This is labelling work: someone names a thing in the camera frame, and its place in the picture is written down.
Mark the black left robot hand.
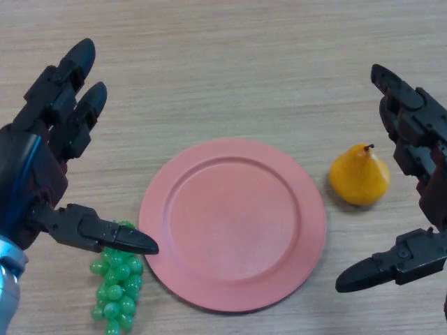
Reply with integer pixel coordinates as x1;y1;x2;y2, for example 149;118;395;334
0;37;160;255

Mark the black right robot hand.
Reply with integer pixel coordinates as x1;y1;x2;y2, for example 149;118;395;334
335;64;447;293

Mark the yellow pear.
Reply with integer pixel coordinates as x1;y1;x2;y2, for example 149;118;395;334
328;142;391;207

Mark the pink round plate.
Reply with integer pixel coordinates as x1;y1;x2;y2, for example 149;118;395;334
138;138;328;313

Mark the green grape bunch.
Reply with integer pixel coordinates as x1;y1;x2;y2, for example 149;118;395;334
89;219;145;335

